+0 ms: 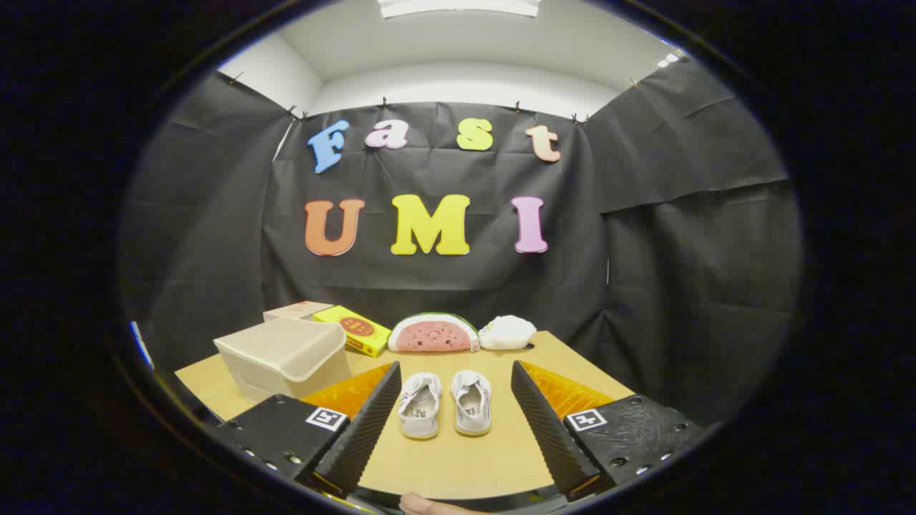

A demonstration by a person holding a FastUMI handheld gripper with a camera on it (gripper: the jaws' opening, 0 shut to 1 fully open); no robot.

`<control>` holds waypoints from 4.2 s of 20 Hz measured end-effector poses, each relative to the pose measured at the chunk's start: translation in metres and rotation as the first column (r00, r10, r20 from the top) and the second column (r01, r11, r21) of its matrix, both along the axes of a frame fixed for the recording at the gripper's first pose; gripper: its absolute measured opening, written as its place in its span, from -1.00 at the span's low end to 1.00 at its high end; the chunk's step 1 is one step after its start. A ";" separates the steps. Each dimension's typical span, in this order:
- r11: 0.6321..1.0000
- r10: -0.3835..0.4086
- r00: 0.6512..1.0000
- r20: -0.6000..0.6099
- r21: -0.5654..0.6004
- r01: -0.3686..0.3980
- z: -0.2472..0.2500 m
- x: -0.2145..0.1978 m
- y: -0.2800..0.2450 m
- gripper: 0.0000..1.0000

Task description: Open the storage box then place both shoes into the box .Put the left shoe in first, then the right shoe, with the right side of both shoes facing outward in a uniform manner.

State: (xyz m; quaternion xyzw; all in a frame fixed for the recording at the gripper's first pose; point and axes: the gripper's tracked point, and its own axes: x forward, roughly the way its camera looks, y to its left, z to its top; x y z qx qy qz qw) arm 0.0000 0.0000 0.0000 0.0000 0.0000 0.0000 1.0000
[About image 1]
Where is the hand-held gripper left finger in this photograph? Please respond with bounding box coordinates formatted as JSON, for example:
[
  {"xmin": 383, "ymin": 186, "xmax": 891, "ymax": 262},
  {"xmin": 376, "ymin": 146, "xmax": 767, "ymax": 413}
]
[{"xmin": 215, "ymin": 361, "xmax": 403, "ymax": 499}]

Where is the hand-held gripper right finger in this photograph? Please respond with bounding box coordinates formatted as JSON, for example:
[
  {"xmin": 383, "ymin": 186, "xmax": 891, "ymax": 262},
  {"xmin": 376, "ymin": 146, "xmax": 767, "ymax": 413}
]
[{"xmin": 510, "ymin": 360, "xmax": 706, "ymax": 501}]

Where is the white canvas shoe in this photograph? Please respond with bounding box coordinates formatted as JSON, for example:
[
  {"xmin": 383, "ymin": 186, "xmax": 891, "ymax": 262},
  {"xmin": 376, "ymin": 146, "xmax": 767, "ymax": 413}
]
[
  {"xmin": 397, "ymin": 372, "xmax": 443, "ymax": 439},
  {"xmin": 451, "ymin": 370, "xmax": 493, "ymax": 437}
]

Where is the cream fabric storage box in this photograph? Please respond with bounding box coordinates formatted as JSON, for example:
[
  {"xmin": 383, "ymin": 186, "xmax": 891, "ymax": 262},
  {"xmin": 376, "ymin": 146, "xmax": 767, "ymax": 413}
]
[{"xmin": 213, "ymin": 317, "xmax": 353, "ymax": 401}]

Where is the yellow book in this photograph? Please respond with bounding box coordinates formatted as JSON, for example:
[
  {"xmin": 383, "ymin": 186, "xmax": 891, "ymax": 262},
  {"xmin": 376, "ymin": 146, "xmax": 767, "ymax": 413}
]
[{"xmin": 313, "ymin": 305, "xmax": 392, "ymax": 358}]

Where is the white plush toy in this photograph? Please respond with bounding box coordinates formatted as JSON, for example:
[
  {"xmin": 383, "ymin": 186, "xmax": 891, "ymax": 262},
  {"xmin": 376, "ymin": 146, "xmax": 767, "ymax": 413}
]
[{"xmin": 478, "ymin": 315, "xmax": 537, "ymax": 351}]

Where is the watermelon slice plush toy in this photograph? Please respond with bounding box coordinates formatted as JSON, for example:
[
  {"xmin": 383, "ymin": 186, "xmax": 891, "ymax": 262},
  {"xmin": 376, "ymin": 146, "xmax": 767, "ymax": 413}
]
[{"xmin": 387, "ymin": 313, "xmax": 481, "ymax": 353}]

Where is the beige book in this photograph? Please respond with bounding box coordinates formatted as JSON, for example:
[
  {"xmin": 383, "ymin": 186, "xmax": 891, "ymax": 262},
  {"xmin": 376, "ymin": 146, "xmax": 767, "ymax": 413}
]
[{"xmin": 263, "ymin": 301, "xmax": 334, "ymax": 323}]

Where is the ceiling light panel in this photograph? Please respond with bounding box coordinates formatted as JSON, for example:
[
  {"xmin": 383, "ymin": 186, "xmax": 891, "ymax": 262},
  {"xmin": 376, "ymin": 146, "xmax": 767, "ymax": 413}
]
[{"xmin": 377, "ymin": 0, "xmax": 541, "ymax": 19}]

